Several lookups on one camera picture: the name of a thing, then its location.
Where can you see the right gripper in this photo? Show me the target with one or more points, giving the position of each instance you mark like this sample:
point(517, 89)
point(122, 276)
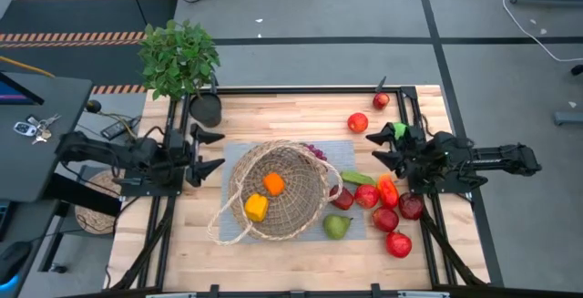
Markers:
point(414, 157)

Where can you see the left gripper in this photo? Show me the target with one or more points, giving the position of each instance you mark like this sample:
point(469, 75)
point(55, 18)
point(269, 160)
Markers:
point(184, 152)

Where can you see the green apple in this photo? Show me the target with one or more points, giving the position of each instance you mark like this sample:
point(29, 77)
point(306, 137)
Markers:
point(400, 130)

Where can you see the red orange mango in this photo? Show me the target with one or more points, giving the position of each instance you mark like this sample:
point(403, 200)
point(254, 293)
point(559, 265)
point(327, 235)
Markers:
point(388, 192)

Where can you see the small red apple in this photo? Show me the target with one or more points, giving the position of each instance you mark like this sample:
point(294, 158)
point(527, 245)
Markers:
point(381, 101)

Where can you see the dark red apple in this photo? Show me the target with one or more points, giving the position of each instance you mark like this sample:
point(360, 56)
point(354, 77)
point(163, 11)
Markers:
point(411, 206)

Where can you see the red peach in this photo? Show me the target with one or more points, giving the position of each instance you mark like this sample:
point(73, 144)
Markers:
point(342, 198)

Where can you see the purple grape bunch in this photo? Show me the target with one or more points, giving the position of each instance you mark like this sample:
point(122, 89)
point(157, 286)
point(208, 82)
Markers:
point(315, 152)

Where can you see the yellow bell pepper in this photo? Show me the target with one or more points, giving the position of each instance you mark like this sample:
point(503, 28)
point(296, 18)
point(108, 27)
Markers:
point(256, 207)

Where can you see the orange fruit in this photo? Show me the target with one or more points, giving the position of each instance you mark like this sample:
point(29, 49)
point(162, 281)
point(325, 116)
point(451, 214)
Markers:
point(273, 184)

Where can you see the green mango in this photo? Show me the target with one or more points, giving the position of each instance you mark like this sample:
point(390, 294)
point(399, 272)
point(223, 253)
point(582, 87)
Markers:
point(335, 227)

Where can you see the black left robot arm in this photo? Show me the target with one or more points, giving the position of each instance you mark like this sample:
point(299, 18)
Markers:
point(91, 150)

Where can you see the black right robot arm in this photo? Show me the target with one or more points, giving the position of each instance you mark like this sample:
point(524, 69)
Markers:
point(501, 157)

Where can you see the woven wicker basket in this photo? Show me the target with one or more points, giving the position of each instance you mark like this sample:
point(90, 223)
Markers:
point(296, 175)

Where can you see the dark grey plant pot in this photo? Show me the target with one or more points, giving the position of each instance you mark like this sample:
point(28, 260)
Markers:
point(206, 111)

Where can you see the grey woven placemat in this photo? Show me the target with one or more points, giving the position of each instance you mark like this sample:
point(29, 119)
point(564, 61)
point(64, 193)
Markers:
point(353, 232)

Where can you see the black power adapter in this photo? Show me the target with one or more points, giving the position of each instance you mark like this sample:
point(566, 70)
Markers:
point(116, 128)

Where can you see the green leafy plant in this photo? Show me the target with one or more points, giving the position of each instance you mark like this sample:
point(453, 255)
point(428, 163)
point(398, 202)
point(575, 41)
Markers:
point(177, 56)

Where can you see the black round knob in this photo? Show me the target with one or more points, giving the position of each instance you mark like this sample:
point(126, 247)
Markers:
point(94, 106)

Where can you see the round woven mat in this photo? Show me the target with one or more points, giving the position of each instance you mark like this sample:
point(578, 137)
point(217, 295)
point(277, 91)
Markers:
point(95, 218)

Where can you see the black desk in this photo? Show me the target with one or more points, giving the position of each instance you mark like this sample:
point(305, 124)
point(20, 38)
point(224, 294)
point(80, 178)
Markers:
point(45, 161)

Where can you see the grey furniture foot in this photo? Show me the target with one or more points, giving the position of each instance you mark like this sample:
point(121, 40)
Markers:
point(567, 118)

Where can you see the key bunch with fob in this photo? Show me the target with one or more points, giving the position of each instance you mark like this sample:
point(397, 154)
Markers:
point(25, 128)

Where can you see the black hazard striped floor mat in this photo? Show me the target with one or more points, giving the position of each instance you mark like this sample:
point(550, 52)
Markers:
point(68, 15)

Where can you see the computer monitor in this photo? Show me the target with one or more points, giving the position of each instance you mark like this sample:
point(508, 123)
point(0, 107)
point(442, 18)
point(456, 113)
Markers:
point(13, 95)

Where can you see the black metal table frame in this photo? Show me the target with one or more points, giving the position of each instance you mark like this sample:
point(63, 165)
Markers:
point(319, 90)

